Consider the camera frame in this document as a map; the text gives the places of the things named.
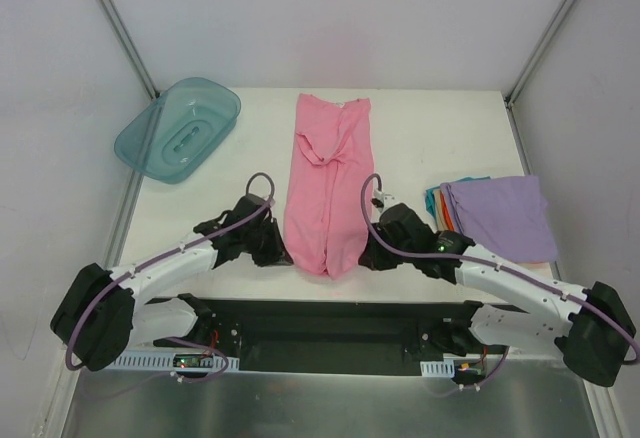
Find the pink t shirt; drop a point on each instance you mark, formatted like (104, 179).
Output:
(324, 223)

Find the aluminium frame post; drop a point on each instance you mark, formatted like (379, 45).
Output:
(128, 47)
(549, 34)

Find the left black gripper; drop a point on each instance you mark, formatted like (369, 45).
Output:
(270, 242)

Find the white cable duct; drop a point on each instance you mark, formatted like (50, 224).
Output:
(438, 369)
(172, 361)

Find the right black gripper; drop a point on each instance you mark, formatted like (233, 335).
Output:
(376, 246)

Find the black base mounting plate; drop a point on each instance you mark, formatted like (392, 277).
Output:
(354, 338)

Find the purple folded t shirt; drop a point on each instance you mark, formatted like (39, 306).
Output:
(507, 215)

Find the teal plastic tub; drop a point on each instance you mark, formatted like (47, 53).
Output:
(179, 130)

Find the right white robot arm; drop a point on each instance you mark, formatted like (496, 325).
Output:
(588, 329)

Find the teal folded t shirt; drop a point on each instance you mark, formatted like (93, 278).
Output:
(430, 198)

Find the right white cable duct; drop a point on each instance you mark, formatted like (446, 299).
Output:
(438, 369)

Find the right aluminium frame post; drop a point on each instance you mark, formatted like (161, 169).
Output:
(549, 34)

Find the left aluminium frame post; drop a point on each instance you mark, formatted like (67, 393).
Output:
(128, 47)

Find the left white cable duct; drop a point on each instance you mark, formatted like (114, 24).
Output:
(172, 361)

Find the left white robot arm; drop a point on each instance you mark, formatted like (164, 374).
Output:
(106, 311)

